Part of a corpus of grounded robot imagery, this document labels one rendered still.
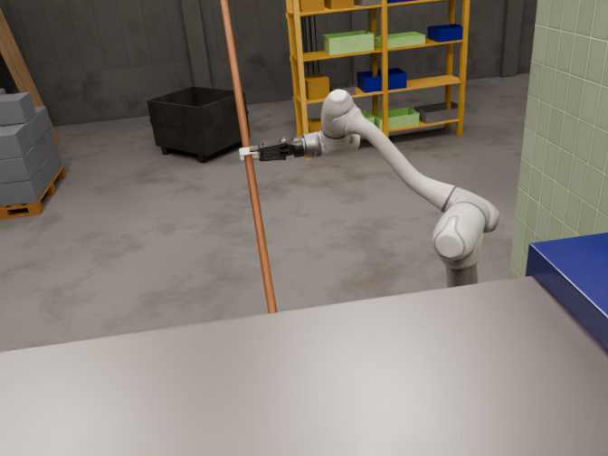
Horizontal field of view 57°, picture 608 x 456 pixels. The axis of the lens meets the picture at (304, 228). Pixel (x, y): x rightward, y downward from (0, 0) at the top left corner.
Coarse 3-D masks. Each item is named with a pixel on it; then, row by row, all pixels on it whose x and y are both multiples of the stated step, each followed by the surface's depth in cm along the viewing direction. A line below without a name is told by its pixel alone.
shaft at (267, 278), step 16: (224, 0) 231; (224, 16) 227; (240, 96) 213; (240, 112) 210; (240, 128) 208; (256, 192) 198; (256, 208) 196; (256, 224) 193; (272, 288) 186; (272, 304) 183
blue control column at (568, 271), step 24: (552, 240) 95; (576, 240) 94; (600, 240) 94; (528, 264) 96; (552, 264) 88; (576, 264) 88; (600, 264) 87; (552, 288) 89; (576, 288) 82; (600, 288) 82; (576, 312) 83; (600, 312) 77; (600, 336) 78
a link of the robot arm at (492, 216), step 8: (456, 192) 190; (464, 192) 190; (448, 200) 190; (456, 200) 188; (464, 200) 185; (472, 200) 185; (480, 200) 188; (448, 208) 191; (480, 208) 183; (488, 208) 186; (496, 208) 189; (488, 216) 184; (496, 216) 186; (488, 224) 186; (496, 224) 187; (488, 232) 188
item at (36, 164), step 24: (0, 96) 673; (24, 96) 667; (0, 120) 655; (24, 120) 658; (48, 120) 736; (0, 144) 625; (24, 144) 648; (48, 144) 727; (0, 168) 637; (24, 168) 640; (48, 168) 714; (0, 192) 648; (24, 192) 653; (48, 192) 716; (0, 216) 661
